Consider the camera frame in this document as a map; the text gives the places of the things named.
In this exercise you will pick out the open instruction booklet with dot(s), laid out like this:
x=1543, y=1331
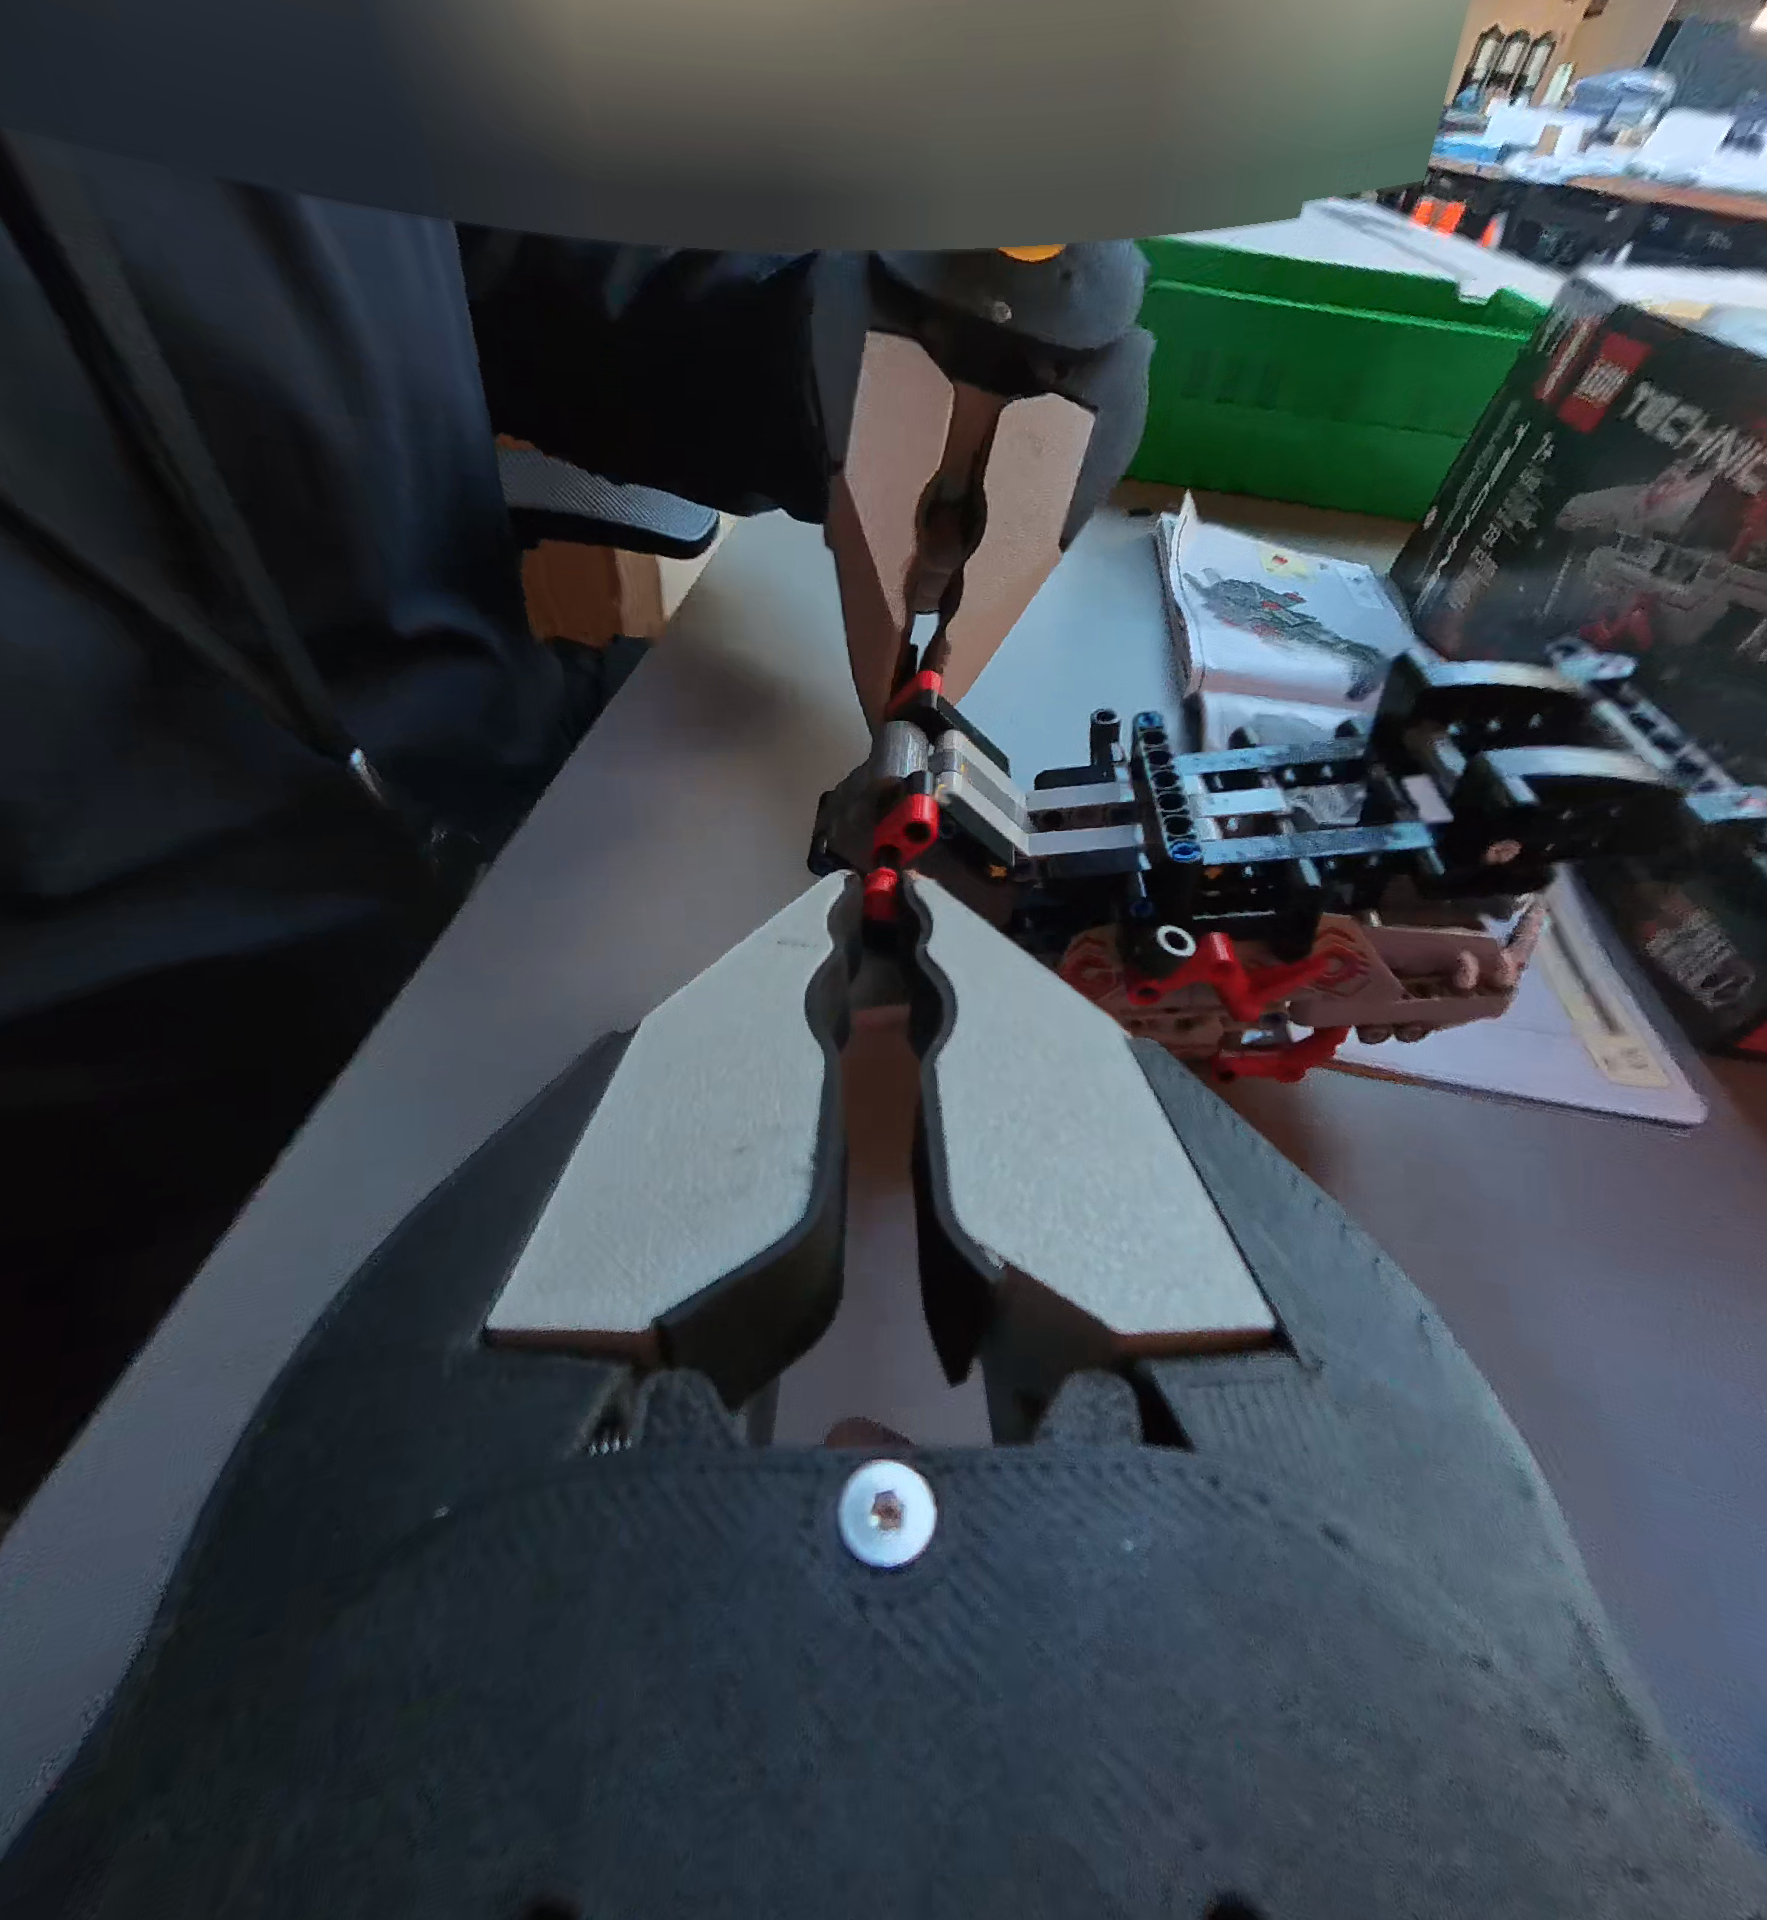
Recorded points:
x=1273, y=600

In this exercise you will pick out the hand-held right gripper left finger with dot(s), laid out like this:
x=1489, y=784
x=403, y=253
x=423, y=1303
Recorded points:
x=687, y=1155

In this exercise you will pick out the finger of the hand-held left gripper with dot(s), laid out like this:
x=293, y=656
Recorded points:
x=1033, y=495
x=883, y=495

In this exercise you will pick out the black grey lego truck model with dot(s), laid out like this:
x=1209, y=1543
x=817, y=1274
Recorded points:
x=1273, y=840

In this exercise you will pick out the red two-hole lego connector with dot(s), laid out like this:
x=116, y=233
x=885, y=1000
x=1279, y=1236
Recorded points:
x=905, y=825

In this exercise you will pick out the long wooden edged table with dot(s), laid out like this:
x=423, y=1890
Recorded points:
x=1693, y=189

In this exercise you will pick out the small red lego bush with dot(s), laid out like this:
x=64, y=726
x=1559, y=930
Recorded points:
x=879, y=893

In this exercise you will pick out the person's right hand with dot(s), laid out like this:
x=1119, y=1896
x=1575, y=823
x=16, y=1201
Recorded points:
x=867, y=1435

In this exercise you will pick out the black office chair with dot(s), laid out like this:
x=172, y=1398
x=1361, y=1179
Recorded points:
x=613, y=511

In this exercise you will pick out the person's left forearm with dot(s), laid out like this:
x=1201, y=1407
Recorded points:
x=643, y=375

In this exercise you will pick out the black toy set box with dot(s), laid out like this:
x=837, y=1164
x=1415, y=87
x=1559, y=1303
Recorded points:
x=1647, y=495

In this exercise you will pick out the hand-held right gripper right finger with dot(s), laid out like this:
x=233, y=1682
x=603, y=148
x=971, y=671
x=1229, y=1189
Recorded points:
x=1093, y=1184

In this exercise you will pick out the green plastic bin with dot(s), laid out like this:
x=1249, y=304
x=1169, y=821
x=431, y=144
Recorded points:
x=1303, y=405

